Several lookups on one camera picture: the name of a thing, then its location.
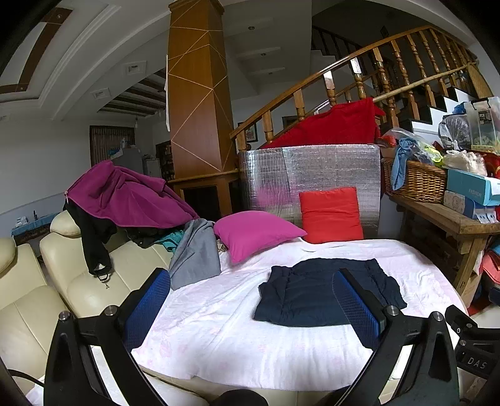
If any teal garment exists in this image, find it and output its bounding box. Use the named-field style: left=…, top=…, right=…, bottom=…
left=153, top=230, right=185, bottom=253

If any navy blue garment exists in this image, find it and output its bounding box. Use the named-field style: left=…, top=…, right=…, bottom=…
left=253, top=258, right=408, bottom=328

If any blue covered side table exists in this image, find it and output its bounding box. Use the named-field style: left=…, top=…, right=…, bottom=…
left=10, top=213, right=56, bottom=240

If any white staircase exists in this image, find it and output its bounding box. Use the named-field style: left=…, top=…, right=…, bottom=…
left=409, top=85, right=470, bottom=134

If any magenta fleece jacket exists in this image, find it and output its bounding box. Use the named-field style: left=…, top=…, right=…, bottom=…
left=63, top=160, right=201, bottom=229

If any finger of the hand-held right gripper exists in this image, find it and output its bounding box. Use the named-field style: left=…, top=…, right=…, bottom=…
left=445, top=304, right=479, bottom=341

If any black garment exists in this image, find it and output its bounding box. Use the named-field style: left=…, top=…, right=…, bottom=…
left=63, top=195, right=135, bottom=282

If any cream leather sofa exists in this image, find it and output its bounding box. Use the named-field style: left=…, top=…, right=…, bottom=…
left=0, top=211, right=352, bottom=406

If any clear plastic container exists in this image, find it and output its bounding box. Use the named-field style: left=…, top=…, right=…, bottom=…
left=465, top=97, right=500, bottom=151

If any wooden bench table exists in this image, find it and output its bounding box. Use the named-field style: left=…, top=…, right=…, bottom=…
left=388, top=192, right=500, bottom=310

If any magenta cushion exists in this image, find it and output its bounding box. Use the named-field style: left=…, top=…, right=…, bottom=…
left=213, top=211, right=308, bottom=265

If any grey garment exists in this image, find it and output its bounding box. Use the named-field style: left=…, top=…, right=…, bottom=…
left=169, top=219, right=222, bottom=290

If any black cable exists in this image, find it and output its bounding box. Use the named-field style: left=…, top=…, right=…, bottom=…
left=7, top=368, right=44, bottom=386

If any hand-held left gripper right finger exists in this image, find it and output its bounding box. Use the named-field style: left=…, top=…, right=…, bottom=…
left=332, top=269, right=459, bottom=406

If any red blanket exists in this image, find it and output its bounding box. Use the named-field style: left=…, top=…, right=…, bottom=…
left=260, top=97, right=387, bottom=150

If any wooden pillar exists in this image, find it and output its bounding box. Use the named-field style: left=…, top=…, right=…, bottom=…
left=166, top=0, right=240, bottom=220

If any red cushion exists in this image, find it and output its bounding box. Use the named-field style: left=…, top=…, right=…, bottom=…
left=299, top=186, right=365, bottom=245

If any wooden stair railing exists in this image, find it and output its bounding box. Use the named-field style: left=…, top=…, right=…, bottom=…
left=230, top=25, right=493, bottom=154

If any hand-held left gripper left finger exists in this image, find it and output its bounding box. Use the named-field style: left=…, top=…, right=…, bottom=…
left=43, top=267, right=173, bottom=406

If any dark wooden shelf cabinet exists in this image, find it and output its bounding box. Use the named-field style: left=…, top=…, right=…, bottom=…
left=155, top=141, right=173, bottom=181

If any teal shoe box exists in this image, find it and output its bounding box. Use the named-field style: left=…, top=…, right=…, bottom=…
left=445, top=168, right=500, bottom=207

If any red bag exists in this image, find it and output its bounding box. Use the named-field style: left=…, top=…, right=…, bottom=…
left=478, top=250, right=500, bottom=298

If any beige cloth bundle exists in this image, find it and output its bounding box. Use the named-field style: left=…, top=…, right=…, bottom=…
left=443, top=149, right=488, bottom=177

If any white patterned box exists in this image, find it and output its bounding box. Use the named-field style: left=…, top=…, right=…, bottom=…
left=443, top=190, right=499, bottom=224

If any light blue cloth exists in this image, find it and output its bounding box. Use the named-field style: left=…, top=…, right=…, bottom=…
left=391, top=138, right=417, bottom=191

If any yellow green item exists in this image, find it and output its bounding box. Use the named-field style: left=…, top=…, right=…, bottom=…
left=413, top=141, right=444, bottom=165

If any dark curtain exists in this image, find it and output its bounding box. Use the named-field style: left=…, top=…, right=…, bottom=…
left=89, top=125, right=136, bottom=169

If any white pink floral sheet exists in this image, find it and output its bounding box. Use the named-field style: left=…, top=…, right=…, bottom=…
left=25, top=236, right=469, bottom=406

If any wicker basket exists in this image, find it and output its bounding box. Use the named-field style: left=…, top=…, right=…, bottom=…
left=382, top=157, right=448, bottom=204

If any silver foil board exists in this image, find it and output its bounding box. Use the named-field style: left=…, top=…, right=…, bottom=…
left=237, top=144, right=382, bottom=240

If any clear plastic bag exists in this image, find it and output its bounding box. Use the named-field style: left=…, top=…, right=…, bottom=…
left=438, top=113, right=472, bottom=151

